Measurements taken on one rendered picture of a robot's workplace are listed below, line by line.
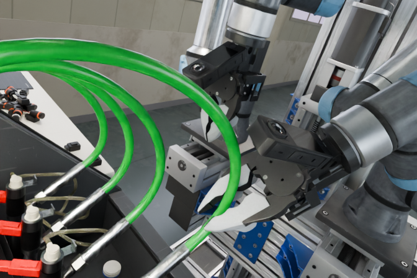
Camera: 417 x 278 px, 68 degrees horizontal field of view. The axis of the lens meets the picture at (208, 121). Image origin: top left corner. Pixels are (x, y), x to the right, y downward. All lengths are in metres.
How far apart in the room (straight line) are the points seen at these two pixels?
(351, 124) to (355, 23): 0.52
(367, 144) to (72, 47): 0.34
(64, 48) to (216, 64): 0.32
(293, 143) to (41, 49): 0.26
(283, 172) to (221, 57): 0.22
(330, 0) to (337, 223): 0.52
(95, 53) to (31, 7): 2.35
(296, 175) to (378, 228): 0.50
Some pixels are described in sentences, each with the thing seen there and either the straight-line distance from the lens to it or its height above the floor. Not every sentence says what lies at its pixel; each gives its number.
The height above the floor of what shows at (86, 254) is 1.08.
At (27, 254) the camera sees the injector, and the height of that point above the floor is 1.04.
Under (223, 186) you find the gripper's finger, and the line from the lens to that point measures 0.43.
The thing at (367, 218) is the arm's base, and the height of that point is 1.07.
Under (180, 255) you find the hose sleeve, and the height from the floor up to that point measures 1.16.
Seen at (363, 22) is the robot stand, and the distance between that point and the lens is 0.91.
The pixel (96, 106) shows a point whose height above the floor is 1.24.
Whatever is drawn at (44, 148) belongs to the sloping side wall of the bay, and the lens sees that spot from 0.67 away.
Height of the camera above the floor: 1.48
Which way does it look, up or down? 24 degrees down
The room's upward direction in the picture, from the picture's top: 17 degrees clockwise
